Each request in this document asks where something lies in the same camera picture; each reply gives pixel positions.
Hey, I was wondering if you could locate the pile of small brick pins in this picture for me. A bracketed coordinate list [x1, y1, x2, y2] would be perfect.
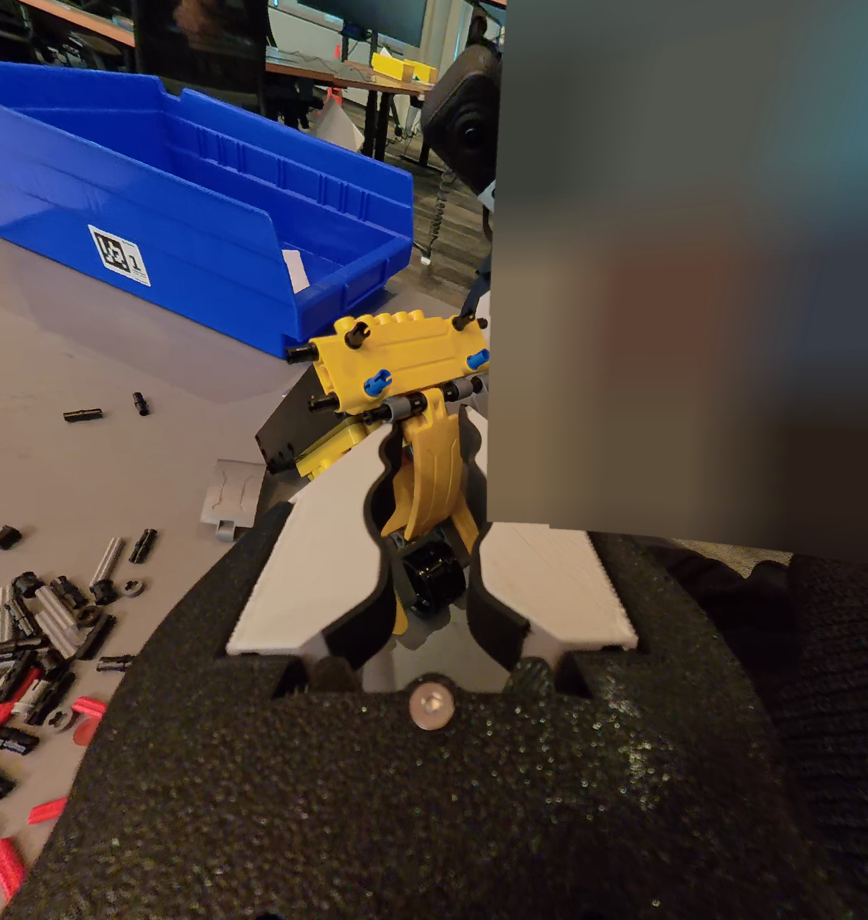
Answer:
[0, 535, 158, 903]

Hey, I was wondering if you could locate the person's dark clothing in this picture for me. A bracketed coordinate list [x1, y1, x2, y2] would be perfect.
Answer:
[674, 535, 868, 920]

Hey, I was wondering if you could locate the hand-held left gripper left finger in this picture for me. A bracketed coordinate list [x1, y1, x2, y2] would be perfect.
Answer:
[226, 429, 406, 674]

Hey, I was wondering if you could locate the wooden office desk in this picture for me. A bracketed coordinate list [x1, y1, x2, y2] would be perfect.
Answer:
[265, 46, 436, 165]

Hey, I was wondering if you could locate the white flat panel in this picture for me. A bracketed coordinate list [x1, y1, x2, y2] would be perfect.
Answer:
[310, 92, 364, 153]

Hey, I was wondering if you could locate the blue plastic storage bin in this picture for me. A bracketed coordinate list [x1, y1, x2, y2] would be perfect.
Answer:
[0, 59, 415, 360]

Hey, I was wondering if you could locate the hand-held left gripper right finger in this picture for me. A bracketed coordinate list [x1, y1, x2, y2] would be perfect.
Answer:
[457, 404, 638, 674]

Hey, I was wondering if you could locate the computer monitor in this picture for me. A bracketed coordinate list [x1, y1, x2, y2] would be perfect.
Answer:
[295, 0, 430, 46]

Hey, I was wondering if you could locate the yellow toy brick vehicle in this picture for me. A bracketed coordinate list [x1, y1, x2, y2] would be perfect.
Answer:
[256, 310, 494, 638]

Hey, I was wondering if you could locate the coiled black cable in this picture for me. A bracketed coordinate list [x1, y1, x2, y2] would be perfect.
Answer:
[421, 169, 455, 268]

